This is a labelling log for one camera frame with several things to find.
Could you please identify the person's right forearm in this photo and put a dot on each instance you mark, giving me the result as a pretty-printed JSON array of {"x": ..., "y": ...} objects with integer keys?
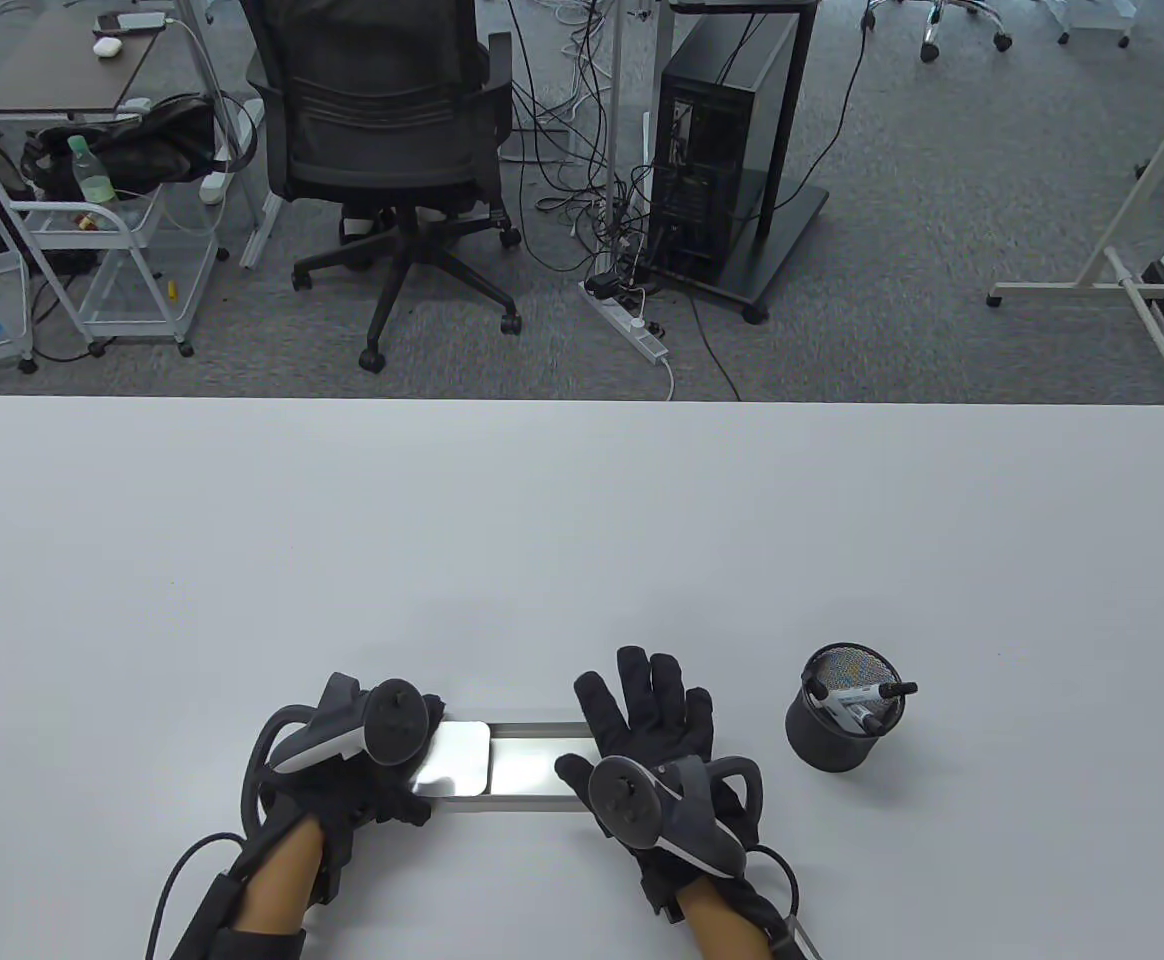
[{"x": 727, "y": 925}]

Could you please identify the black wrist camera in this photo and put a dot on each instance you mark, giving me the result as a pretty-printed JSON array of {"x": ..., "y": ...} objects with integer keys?
[
  {"x": 227, "y": 915},
  {"x": 797, "y": 940}
]

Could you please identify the black mesh office chair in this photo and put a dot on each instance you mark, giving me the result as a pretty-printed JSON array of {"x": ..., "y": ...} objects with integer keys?
[{"x": 382, "y": 100}]

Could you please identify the person's left hand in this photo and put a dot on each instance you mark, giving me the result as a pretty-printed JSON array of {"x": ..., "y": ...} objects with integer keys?
[{"x": 382, "y": 790}]

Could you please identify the white power strip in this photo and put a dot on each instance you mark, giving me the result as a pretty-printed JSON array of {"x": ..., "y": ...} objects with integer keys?
[{"x": 632, "y": 325}]

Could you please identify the clear green plastic bottle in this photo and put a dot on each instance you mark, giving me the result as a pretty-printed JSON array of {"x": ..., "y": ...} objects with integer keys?
[{"x": 97, "y": 185}]

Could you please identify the black rolling computer stand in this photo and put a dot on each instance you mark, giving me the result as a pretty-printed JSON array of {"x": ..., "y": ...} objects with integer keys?
[{"x": 792, "y": 215}]

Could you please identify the white earbuds case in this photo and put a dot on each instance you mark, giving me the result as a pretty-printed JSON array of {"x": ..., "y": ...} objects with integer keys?
[{"x": 107, "y": 46}]

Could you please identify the white whiteboard stand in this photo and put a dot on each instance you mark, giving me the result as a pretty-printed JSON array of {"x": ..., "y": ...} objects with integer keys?
[{"x": 1082, "y": 290}]

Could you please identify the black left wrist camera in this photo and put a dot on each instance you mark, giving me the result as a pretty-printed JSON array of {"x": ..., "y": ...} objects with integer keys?
[{"x": 227, "y": 915}]

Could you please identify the silver metal sliding box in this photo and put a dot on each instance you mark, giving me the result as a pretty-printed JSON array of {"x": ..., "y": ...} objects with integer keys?
[{"x": 522, "y": 765}]

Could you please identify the white power adapter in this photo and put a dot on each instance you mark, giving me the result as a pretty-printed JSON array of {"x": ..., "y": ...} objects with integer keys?
[{"x": 212, "y": 188}]

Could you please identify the black computer tower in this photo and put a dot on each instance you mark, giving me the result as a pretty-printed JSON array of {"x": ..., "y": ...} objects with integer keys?
[{"x": 732, "y": 130}]

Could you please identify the person's left forearm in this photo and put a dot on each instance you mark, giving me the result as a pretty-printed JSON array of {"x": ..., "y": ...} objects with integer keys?
[{"x": 282, "y": 880}]

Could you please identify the dark desk with white legs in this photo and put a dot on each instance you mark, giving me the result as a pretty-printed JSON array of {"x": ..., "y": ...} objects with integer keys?
[{"x": 52, "y": 70}]

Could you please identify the black white marker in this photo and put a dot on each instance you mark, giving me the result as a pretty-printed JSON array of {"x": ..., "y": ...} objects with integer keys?
[
  {"x": 867, "y": 716},
  {"x": 827, "y": 700},
  {"x": 872, "y": 691}
]

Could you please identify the black mesh pen cup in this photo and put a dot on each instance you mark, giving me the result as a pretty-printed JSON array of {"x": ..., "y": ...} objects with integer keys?
[{"x": 827, "y": 740}]

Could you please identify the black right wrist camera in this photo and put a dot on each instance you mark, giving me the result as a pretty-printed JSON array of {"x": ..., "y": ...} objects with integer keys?
[{"x": 797, "y": 940}]

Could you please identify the person's right hand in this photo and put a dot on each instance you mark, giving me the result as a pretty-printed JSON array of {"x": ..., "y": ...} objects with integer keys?
[{"x": 647, "y": 710}]

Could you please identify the black bag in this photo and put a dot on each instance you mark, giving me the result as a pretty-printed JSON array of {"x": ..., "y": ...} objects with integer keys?
[{"x": 152, "y": 140}]

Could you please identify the smartphone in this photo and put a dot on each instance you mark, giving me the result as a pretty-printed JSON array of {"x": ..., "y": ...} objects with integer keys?
[{"x": 137, "y": 20}]

